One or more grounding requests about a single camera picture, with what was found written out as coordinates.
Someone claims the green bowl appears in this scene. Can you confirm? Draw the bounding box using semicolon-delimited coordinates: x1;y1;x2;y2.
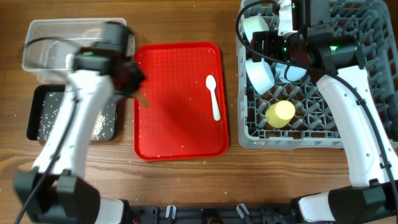
243;15;269;42

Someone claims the yellow plastic cup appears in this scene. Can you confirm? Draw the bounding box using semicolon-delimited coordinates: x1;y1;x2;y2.
266;100;295;128

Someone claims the white rice pile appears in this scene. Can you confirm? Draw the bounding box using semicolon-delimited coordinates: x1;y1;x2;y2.
32;91;117;141

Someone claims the black plastic tray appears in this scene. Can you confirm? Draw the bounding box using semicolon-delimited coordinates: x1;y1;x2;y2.
27;85;117;141

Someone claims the light blue bowl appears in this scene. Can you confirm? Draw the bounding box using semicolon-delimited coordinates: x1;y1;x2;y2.
245;58;275;95

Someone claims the orange carrot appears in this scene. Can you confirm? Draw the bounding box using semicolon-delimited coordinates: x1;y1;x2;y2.
137;93;149;108

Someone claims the white plastic spoon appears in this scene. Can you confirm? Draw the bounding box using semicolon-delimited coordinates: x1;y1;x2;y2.
206;75;221;121

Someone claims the white napkin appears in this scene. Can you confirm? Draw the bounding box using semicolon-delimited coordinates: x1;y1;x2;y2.
65;54;74;70

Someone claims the red serving tray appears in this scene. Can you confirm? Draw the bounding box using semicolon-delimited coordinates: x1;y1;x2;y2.
133;41;229;161

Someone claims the clear plastic bin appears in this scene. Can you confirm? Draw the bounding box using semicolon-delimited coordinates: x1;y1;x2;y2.
22;17;127;83

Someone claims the light blue plate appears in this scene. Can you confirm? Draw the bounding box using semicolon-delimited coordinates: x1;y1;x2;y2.
275;63;307;83

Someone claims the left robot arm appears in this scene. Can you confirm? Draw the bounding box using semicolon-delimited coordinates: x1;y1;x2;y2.
14;21;145;223

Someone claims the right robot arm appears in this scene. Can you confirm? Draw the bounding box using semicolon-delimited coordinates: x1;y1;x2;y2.
250;1;397;223

